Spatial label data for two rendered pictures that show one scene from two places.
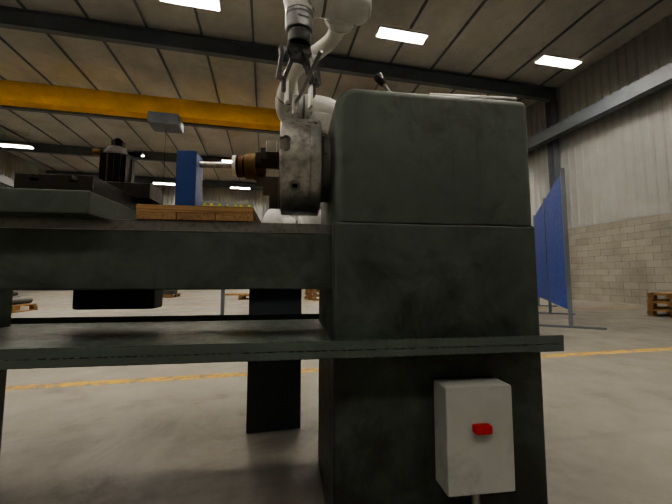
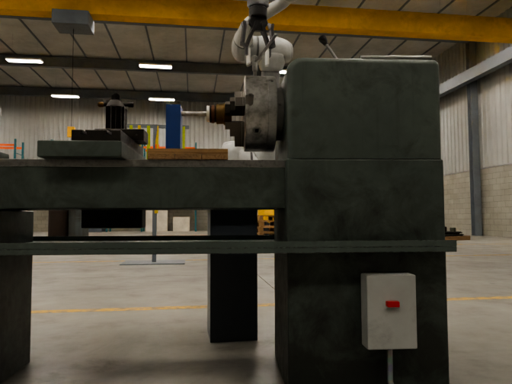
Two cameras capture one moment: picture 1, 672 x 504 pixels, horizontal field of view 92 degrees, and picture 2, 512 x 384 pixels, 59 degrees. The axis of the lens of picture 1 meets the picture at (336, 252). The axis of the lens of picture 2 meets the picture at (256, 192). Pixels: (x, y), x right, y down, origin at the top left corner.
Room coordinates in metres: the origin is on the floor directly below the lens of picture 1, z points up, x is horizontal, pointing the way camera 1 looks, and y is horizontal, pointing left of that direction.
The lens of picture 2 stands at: (-0.79, 0.00, 0.64)
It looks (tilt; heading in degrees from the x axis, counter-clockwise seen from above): 3 degrees up; 4
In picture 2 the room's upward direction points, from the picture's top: straight up
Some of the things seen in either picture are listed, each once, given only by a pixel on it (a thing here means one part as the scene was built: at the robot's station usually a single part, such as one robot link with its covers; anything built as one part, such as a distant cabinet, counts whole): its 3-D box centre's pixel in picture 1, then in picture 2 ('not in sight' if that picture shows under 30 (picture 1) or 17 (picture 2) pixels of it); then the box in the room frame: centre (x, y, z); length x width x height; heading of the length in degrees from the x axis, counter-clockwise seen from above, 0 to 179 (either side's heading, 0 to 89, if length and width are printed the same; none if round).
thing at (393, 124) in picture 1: (408, 181); (348, 120); (1.15, -0.26, 1.06); 0.59 x 0.48 x 0.39; 98
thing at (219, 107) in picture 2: (251, 166); (220, 113); (1.05, 0.28, 1.08); 0.09 x 0.09 x 0.09; 8
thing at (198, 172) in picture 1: (189, 188); (174, 132); (1.03, 0.47, 1.00); 0.08 x 0.06 x 0.23; 8
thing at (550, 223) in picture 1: (547, 255); not in sight; (6.57, -4.28, 1.18); 4.12 x 0.80 x 2.35; 154
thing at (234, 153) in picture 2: (277, 229); (233, 161); (1.70, 0.31, 0.97); 0.18 x 0.16 x 0.22; 103
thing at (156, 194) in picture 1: (124, 193); (122, 136); (1.08, 0.71, 1.00); 0.20 x 0.10 x 0.05; 98
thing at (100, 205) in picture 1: (89, 219); (100, 158); (1.02, 0.78, 0.89); 0.53 x 0.30 x 0.06; 8
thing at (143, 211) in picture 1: (212, 223); (191, 160); (1.04, 0.40, 0.88); 0.36 x 0.30 x 0.04; 8
